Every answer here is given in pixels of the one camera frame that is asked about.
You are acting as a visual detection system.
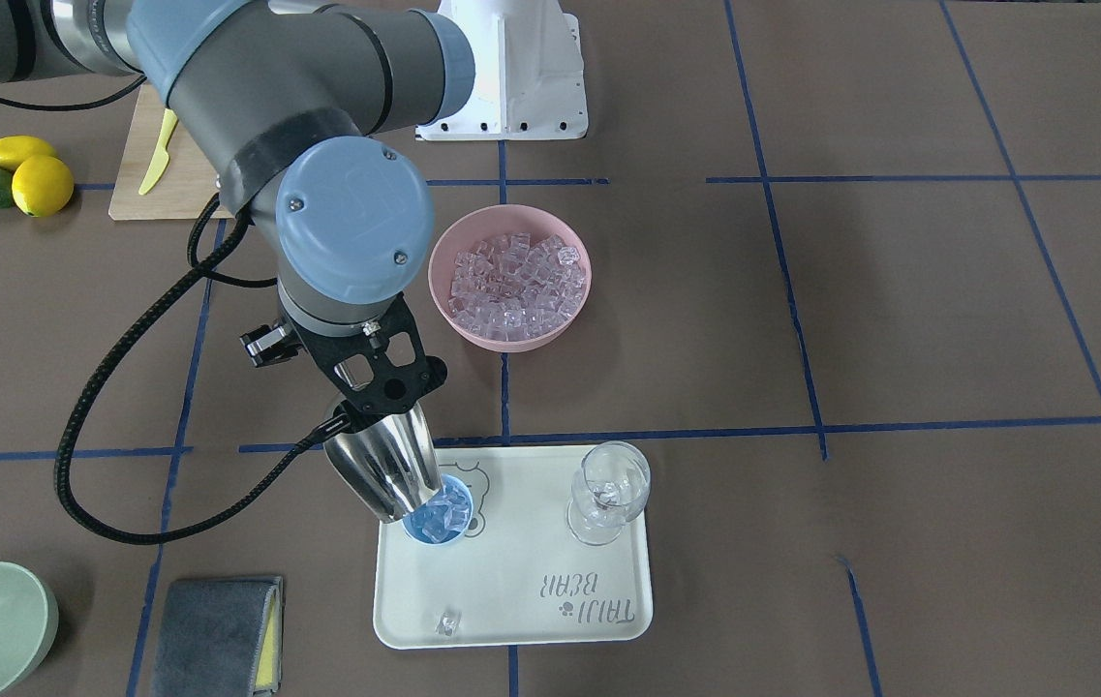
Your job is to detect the small blue cup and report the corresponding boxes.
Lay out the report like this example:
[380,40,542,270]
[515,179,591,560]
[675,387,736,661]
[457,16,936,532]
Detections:
[401,473,475,546]

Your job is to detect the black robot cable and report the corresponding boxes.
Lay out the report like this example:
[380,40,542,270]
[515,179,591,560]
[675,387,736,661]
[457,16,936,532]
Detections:
[53,194,357,545]

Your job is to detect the yellow lemon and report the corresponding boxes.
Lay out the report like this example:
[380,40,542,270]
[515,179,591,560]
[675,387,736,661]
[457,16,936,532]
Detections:
[0,134,58,173]
[12,155,76,218]

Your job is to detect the loose ice cube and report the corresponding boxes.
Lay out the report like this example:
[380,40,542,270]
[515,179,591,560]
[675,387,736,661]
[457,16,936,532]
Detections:
[436,608,461,638]

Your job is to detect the clear wine glass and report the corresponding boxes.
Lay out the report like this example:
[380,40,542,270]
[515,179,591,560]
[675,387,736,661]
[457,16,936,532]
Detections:
[565,440,653,547]

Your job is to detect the metal ice scoop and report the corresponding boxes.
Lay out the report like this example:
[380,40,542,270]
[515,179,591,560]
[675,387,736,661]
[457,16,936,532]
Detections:
[323,406,443,524]

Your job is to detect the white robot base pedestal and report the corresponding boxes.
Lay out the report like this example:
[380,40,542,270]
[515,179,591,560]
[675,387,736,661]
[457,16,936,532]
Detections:
[414,1,590,142]

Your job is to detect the wooden cutting board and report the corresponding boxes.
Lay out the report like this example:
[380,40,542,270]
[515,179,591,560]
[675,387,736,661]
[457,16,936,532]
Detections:
[109,92,231,221]

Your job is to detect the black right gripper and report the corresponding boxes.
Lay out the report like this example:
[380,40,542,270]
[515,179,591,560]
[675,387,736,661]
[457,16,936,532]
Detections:
[240,295,448,416]

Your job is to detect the pink bowl of ice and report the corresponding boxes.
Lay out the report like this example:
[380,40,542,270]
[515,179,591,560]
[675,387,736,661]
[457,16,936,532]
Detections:
[427,204,593,353]

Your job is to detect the cream serving tray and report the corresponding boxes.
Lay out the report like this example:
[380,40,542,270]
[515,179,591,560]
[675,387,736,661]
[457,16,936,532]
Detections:
[372,444,655,650]

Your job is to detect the yellow plastic knife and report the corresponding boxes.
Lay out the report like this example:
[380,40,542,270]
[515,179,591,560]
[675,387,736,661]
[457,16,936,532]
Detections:
[138,107,179,196]

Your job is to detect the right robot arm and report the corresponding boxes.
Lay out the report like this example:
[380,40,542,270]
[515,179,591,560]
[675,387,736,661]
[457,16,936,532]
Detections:
[0,1,475,418]

